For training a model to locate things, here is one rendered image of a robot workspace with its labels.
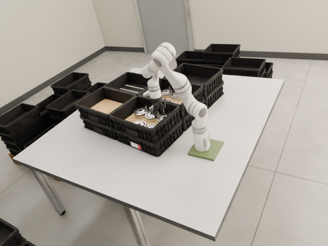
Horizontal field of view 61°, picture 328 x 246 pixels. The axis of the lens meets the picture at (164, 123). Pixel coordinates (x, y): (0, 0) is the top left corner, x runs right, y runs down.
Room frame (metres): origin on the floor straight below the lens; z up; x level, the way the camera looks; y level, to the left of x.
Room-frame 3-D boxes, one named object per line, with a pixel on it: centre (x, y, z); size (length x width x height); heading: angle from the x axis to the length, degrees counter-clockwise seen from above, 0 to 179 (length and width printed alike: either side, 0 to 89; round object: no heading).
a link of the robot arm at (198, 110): (1.36, -0.21, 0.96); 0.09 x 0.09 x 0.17; 29
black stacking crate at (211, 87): (2.03, -0.30, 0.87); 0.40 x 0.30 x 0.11; 45
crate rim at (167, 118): (1.60, 0.12, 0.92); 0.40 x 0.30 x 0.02; 45
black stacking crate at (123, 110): (1.60, 0.12, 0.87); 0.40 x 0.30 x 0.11; 45
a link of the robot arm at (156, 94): (1.56, 0.03, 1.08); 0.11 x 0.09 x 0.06; 41
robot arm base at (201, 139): (1.36, -0.21, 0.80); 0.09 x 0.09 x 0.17; 55
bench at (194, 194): (1.86, 0.04, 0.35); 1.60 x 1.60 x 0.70; 53
